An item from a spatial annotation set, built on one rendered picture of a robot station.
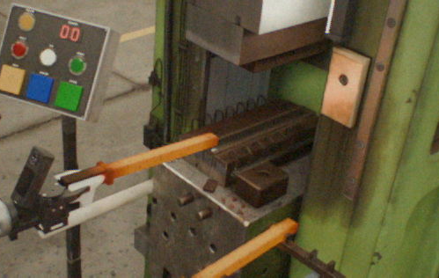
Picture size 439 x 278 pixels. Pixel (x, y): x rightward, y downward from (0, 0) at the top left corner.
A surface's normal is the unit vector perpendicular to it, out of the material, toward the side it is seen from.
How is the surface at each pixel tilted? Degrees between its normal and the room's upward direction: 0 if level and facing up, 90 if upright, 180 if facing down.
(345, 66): 90
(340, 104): 90
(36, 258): 0
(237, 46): 90
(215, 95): 90
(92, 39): 60
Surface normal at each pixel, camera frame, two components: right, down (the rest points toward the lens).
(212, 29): -0.73, 0.29
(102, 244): 0.09, -0.86
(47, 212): 0.67, 0.41
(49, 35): -0.29, -0.05
